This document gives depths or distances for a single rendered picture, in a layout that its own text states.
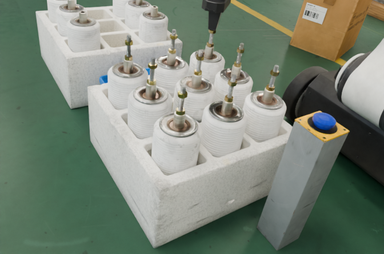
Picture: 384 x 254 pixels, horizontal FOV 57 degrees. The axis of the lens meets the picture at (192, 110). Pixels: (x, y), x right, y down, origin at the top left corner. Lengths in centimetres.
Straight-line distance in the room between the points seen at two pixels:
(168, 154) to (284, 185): 24
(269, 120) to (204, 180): 20
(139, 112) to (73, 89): 42
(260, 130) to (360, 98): 23
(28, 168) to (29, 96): 33
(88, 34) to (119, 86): 31
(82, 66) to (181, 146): 53
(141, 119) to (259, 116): 26
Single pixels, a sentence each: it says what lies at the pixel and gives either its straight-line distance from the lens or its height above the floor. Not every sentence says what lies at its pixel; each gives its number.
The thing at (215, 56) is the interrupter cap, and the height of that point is 25.
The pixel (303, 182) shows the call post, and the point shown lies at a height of 21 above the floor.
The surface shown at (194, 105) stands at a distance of 80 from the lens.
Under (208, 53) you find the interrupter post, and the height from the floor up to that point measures 26.
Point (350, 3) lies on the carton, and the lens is 173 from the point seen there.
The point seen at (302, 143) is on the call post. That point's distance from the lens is 67.
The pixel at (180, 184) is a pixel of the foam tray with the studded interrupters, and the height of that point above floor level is 18.
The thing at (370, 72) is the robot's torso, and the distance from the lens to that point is 86.
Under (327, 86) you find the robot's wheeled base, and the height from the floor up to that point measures 20.
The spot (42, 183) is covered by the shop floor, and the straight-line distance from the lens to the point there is 93.
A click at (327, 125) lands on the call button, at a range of 65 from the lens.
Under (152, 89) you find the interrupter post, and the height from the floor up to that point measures 27.
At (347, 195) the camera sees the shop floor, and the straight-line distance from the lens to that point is 105.
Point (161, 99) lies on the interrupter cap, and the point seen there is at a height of 25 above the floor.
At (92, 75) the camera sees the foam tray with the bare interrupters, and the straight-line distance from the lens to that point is 112.
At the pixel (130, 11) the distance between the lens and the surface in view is 128.
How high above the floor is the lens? 66
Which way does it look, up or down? 34 degrees down
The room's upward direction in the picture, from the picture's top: 8 degrees clockwise
